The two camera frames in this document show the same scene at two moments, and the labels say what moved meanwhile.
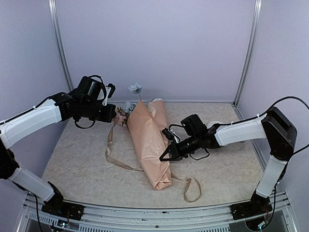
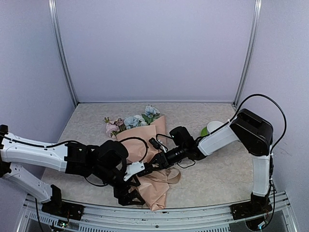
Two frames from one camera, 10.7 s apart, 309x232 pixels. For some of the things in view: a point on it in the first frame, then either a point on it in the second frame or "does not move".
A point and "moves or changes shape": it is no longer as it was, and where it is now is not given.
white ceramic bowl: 211,123 does not move
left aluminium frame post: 59,43 does not move
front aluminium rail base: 279,218 does not move
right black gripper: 175,154 -> 163,161
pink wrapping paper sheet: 146,123 -> 154,184
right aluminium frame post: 255,26 does not move
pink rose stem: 122,116 -> 113,127
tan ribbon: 107,152 moves or changes shape
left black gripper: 109,115 -> 124,200
